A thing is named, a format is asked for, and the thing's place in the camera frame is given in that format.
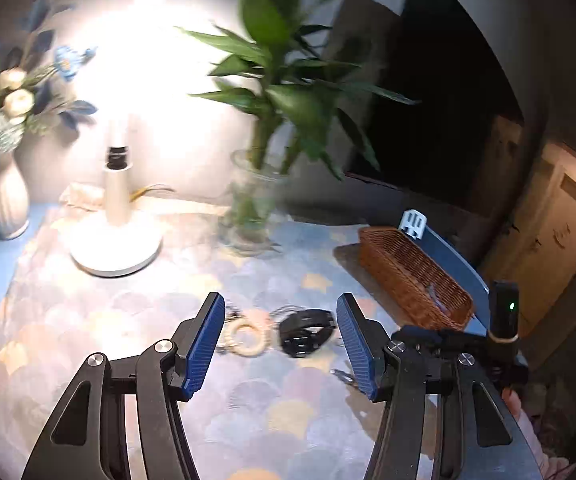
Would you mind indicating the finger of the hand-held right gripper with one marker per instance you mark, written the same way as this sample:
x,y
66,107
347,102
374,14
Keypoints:
x,y
442,340

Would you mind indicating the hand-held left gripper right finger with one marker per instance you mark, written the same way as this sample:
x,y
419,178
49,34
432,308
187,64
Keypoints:
x,y
357,350

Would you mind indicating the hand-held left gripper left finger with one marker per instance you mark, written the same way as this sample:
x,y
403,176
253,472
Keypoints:
x,y
203,350

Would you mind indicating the black wristwatch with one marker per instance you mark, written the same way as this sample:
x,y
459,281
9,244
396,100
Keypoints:
x,y
303,341

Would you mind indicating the brown wicker basket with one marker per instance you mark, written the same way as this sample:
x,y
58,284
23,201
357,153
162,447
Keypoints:
x,y
407,270

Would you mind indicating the person's right hand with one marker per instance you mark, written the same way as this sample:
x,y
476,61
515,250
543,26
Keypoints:
x,y
512,405

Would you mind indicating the pastel fan pattern tablecloth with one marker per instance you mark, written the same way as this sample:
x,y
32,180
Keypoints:
x,y
118,320

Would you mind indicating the beige door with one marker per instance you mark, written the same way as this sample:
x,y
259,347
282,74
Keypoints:
x,y
557,240

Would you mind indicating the white plug adapter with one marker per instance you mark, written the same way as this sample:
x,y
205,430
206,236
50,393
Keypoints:
x,y
413,222

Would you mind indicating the white table lamp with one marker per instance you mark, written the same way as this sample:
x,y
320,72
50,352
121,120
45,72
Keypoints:
x,y
118,255

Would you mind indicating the clear glass vase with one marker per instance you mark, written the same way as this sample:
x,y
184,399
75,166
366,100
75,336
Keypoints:
x,y
253,210

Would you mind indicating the dark television screen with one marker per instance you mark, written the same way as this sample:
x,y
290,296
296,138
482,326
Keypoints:
x,y
442,85

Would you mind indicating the white ribbed vase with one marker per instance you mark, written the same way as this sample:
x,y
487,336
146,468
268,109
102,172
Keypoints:
x,y
8,200

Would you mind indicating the green bamboo plant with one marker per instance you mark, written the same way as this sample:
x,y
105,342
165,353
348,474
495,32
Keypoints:
x,y
278,75

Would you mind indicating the blue and white artificial flowers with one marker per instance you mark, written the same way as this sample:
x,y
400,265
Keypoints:
x,y
13,100

